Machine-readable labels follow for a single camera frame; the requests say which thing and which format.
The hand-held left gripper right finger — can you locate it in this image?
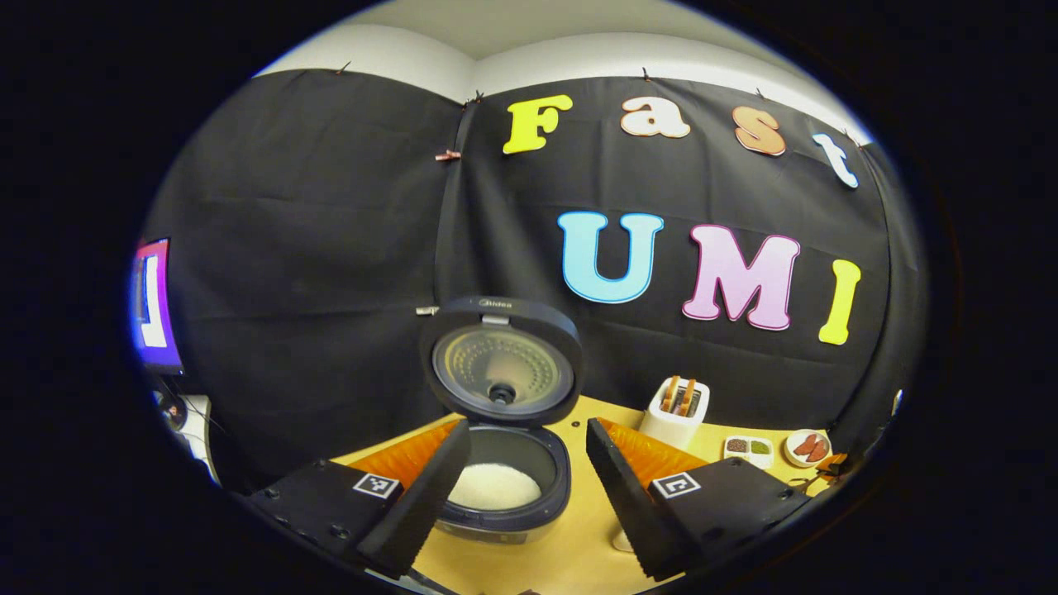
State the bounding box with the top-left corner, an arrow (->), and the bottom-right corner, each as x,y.
586,416 -> 815,583

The white object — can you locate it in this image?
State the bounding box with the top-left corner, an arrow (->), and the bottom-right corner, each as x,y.
153,390 -> 222,484

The computer monitor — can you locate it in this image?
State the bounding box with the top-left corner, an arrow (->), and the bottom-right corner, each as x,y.
131,238 -> 184,374

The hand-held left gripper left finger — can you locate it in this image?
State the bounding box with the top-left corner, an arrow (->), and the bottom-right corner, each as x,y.
246,420 -> 473,579

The black backdrop cloth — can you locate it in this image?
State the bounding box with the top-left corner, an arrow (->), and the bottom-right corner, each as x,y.
141,70 -> 927,497

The white round plate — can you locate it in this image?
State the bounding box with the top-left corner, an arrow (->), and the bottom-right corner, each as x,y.
784,428 -> 832,469

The dark grey rice cooker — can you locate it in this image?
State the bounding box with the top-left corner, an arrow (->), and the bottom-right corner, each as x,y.
419,296 -> 584,545

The white rice heap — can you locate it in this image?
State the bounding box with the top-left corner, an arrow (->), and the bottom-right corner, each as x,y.
447,463 -> 543,512

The white divided bean dish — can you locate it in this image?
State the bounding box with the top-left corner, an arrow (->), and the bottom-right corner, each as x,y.
723,435 -> 775,470

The white toaster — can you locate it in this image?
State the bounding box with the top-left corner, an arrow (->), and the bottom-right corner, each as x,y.
638,376 -> 712,451

